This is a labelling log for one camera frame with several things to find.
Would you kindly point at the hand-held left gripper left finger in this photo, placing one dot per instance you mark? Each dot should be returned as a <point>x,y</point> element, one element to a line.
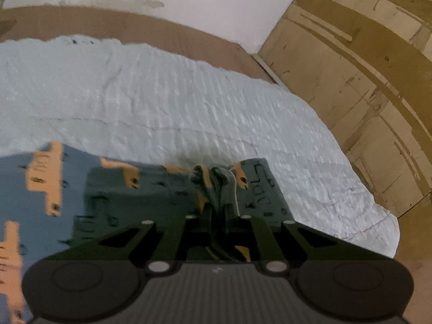
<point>202,223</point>

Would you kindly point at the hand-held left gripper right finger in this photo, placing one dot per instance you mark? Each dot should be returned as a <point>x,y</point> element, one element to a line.
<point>233,225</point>

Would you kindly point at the blue pants with orange print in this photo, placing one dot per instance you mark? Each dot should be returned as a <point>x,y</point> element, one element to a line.
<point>111,195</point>

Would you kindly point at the light blue quilted bed pad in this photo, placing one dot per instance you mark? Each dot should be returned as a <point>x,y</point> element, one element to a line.
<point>168,101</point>

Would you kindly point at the wooden bed platform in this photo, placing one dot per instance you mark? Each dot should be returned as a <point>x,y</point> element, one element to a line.
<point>135,27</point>

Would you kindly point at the plywood panel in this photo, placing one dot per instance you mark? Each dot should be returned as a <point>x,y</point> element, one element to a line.
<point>364,57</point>

